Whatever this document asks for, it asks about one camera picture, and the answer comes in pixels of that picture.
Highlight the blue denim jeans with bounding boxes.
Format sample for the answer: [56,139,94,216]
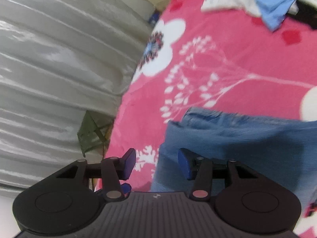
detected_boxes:
[151,107,316,212]

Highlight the green folding stool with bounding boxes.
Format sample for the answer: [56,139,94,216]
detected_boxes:
[77,110,115,157]

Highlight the pink floral bed blanket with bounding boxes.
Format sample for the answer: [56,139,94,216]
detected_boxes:
[107,0,316,237]

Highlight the grey curtain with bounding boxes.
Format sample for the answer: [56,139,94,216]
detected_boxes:
[1,0,152,198]

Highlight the blue bottle on floor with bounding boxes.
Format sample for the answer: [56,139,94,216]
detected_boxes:
[148,11,160,26]

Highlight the light blue shirt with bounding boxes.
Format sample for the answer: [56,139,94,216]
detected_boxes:
[255,0,310,32]

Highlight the black garment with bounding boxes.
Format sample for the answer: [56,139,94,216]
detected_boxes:
[287,0,317,30]

